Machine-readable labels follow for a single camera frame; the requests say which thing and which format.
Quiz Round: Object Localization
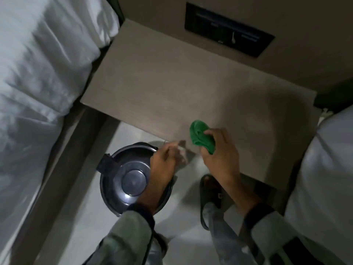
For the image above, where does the black slide sandal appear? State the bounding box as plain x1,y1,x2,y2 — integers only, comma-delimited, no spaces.
200,174,224,231

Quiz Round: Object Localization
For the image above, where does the clear plastic wrapper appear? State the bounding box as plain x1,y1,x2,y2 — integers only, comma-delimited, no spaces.
176,140,199,166

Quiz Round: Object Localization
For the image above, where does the green cleaning cloth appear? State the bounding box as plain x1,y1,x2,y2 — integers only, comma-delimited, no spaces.
189,120,216,155

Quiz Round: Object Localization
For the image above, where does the beige wooden bed frame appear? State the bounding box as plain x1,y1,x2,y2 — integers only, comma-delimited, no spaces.
10,103,120,265

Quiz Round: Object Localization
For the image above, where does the black round waste bin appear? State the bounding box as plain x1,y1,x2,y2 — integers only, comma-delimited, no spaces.
96,142,177,217

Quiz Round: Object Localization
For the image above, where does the person's left hand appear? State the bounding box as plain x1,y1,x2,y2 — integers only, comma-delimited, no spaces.
150,141,188,191

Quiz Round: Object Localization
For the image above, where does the white bed duvet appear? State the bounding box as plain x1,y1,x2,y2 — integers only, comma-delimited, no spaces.
0,0,121,265
284,104,353,257

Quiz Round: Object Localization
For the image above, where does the person's left forearm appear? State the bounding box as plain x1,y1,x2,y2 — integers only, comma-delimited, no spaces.
82,175,177,265

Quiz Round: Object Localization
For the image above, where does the person's right forearm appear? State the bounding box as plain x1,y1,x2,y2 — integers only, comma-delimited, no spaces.
221,174,353,265

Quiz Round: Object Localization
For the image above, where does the black wall control panel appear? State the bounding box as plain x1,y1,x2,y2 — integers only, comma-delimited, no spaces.
184,2,276,58

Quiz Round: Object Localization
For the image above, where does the person's right hand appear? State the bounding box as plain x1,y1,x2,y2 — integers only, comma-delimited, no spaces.
200,128,242,188

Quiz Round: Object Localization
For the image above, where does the person's grey trouser leg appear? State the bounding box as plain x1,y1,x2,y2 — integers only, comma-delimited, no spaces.
150,232,169,265
204,202,258,265

